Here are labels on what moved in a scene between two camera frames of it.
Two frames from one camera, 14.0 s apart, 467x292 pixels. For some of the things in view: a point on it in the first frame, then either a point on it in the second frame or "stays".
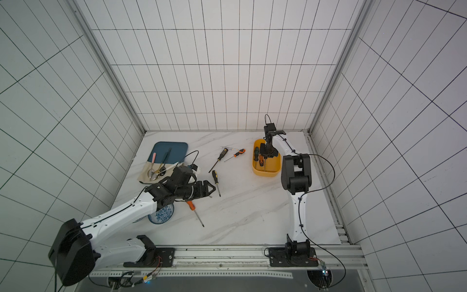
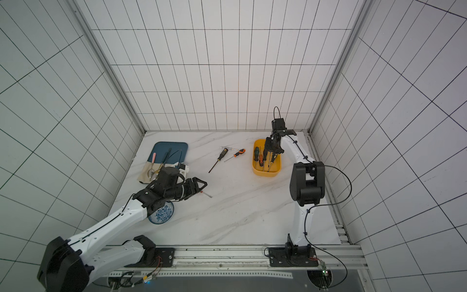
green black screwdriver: (256, 152) stays
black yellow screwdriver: (215, 176) → (274, 156)
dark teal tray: (178, 153) stays
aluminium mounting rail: (300, 263) stays
